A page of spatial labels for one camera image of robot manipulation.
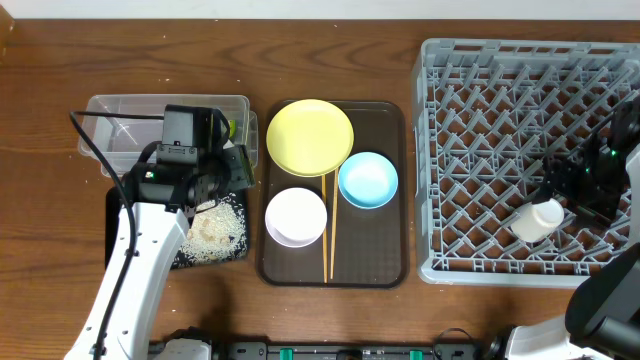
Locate rice food scraps pile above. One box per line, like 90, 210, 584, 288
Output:
171, 191, 249, 269

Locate white cup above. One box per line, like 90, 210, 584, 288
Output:
509, 199, 564, 243

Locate pink white bowl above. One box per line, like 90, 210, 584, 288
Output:
265, 187, 327, 248

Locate light blue bowl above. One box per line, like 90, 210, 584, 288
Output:
338, 152, 399, 210

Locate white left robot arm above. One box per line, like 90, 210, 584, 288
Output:
66, 142, 254, 359

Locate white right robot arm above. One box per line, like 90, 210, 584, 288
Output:
483, 100, 639, 359

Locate black waste tray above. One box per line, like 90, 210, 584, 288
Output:
103, 184, 251, 271

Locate clear plastic waste bin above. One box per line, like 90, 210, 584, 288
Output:
81, 94, 259, 175

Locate grey dishwasher rack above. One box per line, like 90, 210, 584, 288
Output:
412, 39, 639, 288

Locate yellow plate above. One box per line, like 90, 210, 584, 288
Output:
266, 99, 355, 177

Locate dark brown serving tray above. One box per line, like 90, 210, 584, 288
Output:
256, 100, 409, 289

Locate black rail bar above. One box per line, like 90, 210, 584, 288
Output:
212, 342, 478, 360

